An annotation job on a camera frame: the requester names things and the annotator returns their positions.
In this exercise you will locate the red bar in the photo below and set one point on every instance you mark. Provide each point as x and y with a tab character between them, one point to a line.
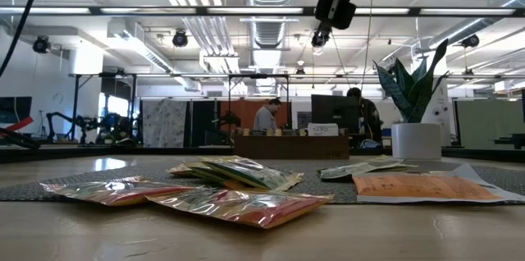
18	125

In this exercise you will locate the white patterned curtain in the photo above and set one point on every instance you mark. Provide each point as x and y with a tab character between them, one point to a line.
164	123

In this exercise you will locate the black partition panel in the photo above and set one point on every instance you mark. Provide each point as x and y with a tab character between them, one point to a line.
203	123

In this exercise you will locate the white round plant pot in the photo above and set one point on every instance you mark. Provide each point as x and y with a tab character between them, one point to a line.
416	141

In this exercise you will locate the orange partition panel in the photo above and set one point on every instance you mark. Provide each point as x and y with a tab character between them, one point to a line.
246	109

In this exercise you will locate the person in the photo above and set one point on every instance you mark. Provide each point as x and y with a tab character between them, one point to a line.
371	115
264	119

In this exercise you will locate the grey woven placemat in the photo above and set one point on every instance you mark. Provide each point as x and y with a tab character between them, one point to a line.
320	183

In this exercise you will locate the blue white bag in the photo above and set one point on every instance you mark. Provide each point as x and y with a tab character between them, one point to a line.
369	143

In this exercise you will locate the black background gantry frame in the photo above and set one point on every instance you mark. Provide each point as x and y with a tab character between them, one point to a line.
75	101

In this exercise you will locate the black wall screen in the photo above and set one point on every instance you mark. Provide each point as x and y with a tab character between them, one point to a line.
16	107

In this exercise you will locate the black background robot arms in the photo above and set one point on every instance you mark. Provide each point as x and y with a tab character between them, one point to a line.
110	127

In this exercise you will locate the black aluminium table frame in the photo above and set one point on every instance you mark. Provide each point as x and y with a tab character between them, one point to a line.
123	152

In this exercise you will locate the black ceiling spotlight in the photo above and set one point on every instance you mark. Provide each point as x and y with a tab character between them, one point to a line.
470	40
179	38
319	39
41	44

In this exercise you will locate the silver ventilation duct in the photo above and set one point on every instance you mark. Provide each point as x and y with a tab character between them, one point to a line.
268	33

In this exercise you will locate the brown wooden tea organizer box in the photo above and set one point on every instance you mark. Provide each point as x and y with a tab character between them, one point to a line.
287	148

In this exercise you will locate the black computer monitor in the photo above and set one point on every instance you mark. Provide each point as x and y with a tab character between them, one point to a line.
334	109

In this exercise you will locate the green partition panel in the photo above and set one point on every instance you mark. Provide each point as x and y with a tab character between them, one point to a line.
488	123

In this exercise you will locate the green snake plant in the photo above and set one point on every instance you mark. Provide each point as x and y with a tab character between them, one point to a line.
412	92

